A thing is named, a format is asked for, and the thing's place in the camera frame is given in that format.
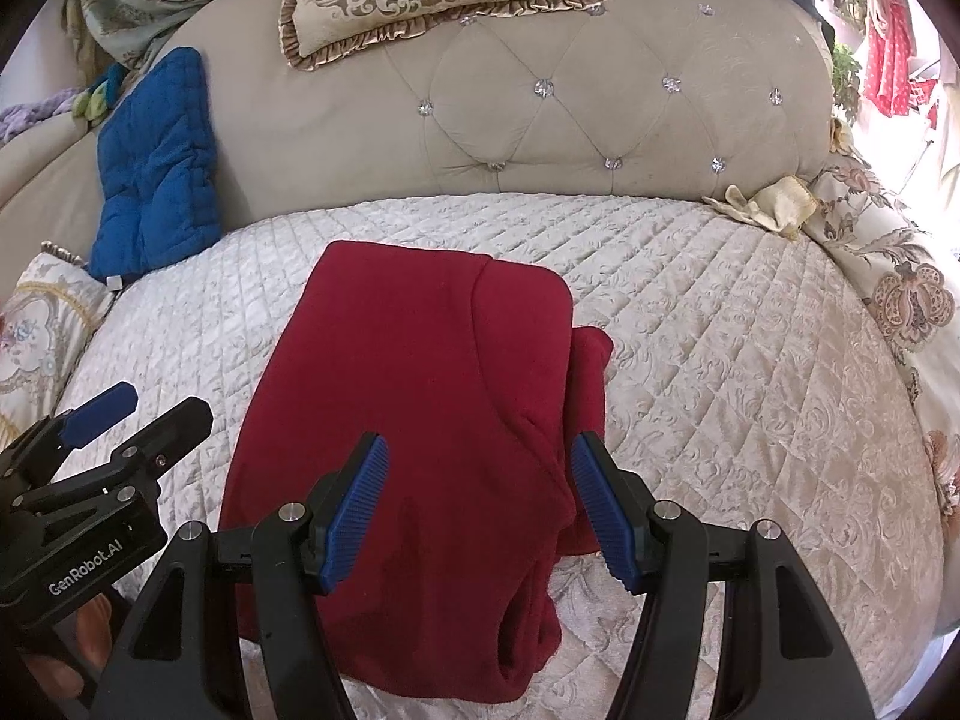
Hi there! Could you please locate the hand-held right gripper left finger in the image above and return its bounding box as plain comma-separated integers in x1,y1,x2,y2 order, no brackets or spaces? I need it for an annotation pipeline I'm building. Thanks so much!
90,431,391,720

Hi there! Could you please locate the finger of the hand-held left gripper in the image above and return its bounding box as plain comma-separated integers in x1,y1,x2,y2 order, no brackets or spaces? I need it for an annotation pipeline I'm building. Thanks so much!
97,396,215,500
0,381,140,485

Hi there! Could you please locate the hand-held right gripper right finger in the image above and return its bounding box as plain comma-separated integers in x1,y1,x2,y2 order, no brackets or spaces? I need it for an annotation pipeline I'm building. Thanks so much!
570,431,878,720

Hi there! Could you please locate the red fleece garment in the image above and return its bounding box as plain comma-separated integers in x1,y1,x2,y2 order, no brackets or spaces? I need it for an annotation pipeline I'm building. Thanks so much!
220,240,616,702

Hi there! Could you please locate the person's left hand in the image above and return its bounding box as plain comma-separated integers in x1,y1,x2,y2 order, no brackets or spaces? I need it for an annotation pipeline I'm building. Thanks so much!
19,589,113,702

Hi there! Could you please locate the floral fringed pillow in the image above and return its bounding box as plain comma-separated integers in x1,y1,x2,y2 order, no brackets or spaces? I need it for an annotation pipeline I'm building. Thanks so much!
0,241,117,428

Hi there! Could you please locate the white quilted sofa cover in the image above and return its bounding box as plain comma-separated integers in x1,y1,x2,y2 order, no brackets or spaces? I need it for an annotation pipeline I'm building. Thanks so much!
56,191,946,720

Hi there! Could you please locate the blue quilted cushion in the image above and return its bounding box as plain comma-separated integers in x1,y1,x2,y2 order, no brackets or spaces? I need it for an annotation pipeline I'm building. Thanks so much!
88,46,222,284

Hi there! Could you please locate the purple knitted cloth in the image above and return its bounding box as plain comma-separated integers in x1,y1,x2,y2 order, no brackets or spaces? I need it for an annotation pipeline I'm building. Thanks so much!
0,86,80,143

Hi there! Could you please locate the green soft toy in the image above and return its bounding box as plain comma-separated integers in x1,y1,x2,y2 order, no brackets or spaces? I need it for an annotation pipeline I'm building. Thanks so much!
73,64,128,122

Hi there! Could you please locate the beige tufted sofa backrest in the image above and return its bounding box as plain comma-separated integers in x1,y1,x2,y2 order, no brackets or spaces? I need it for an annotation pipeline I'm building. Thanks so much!
0,0,837,241

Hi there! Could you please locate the pale yellow cloth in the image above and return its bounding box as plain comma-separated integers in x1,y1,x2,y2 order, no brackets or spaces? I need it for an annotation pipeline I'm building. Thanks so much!
703,175,820,239

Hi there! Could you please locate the floral sofa armrest cover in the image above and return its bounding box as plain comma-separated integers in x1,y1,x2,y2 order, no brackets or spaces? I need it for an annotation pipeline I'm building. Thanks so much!
806,150,960,518

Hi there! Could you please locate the green potted plant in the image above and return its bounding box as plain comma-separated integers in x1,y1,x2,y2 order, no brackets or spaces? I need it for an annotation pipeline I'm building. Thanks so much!
831,43,863,125

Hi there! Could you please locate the red hanging garment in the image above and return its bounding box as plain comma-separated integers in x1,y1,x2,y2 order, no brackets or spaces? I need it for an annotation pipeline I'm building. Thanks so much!
862,0,920,117

